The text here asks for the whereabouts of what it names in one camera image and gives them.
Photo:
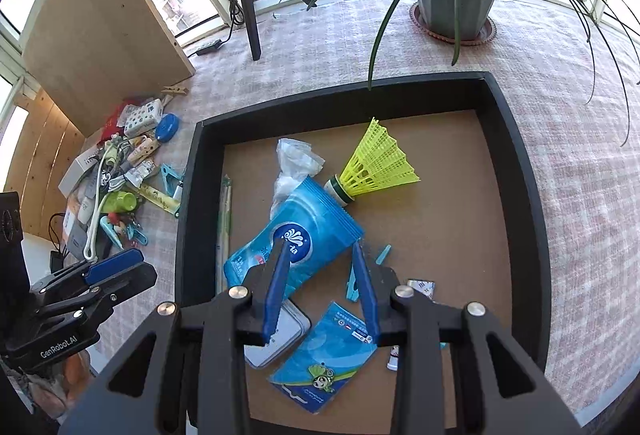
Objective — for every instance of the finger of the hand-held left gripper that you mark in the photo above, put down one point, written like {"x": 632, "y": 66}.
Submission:
{"x": 130, "y": 280}
{"x": 112, "y": 265}

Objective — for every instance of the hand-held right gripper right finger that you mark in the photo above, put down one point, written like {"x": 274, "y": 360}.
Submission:
{"x": 365, "y": 295}

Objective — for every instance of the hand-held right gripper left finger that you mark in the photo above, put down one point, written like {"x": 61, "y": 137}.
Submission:
{"x": 277, "y": 285}

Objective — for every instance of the blue wet wipes packet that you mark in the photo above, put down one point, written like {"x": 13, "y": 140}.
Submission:
{"x": 310, "y": 225}

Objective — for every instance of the yellow shuttlecock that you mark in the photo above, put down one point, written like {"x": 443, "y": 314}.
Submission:
{"x": 380, "y": 165}

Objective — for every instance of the black tray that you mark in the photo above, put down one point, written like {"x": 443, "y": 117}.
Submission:
{"x": 520, "y": 215}

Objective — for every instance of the person's left hand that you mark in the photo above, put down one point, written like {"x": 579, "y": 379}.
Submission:
{"x": 77, "y": 371}

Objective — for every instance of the blue clothespin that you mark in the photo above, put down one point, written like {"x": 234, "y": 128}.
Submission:
{"x": 170, "y": 180}
{"x": 384, "y": 254}
{"x": 112, "y": 229}

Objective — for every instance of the grey sachet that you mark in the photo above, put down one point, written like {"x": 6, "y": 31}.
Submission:
{"x": 77, "y": 240}

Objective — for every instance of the flat white case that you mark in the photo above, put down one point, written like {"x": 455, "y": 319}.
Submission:
{"x": 285, "y": 335}

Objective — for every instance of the small silver sachet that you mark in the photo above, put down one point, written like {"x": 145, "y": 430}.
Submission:
{"x": 422, "y": 287}

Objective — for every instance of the green plastic cup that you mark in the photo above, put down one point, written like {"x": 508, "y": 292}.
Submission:
{"x": 117, "y": 204}

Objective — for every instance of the small white tube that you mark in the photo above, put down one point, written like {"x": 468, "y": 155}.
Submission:
{"x": 393, "y": 360}

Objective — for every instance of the wrapped chopsticks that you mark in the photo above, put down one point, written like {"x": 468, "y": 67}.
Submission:
{"x": 226, "y": 225}

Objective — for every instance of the long yellow packet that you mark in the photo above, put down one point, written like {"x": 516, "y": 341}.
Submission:
{"x": 160, "y": 200}

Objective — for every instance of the blue printed paper packet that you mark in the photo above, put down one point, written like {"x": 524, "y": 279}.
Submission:
{"x": 320, "y": 365}

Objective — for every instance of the white creamer sachet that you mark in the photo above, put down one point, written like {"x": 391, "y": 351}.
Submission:
{"x": 137, "y": 175}

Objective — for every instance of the white cardboard box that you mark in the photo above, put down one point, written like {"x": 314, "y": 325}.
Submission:
{"x": 75, "y": 170}

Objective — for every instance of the pink cosmetic tube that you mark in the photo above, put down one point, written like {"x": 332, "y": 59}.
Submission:
{"x": 142, "y": 151}

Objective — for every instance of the crumpled clear plastic bag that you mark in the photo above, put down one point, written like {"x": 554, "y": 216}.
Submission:
{"x": 295, "y": 165}

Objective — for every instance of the wooden plank panel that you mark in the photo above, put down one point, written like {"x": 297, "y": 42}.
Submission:
{"x": 40, "y": 155}

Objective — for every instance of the red packet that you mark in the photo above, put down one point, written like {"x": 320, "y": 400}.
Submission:
{"x": 111, "y": 127}

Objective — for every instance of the blue round tape measure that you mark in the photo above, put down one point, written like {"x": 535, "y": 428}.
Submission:
{"x": 167, "y": 127}

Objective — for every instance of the dotted pocket tissue pack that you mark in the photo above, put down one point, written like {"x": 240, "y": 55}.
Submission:
{"x": 142, "y": 117}

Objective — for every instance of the wooden clothespin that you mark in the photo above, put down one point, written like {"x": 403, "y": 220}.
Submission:
{"x": 174, "y": 91}

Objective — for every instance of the light wooden board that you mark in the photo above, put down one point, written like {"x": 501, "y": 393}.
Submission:
{"x": 100, "y": 30}

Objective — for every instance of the pink plant saucer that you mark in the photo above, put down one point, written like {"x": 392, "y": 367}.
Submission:
{"x": 487, "y": 31}

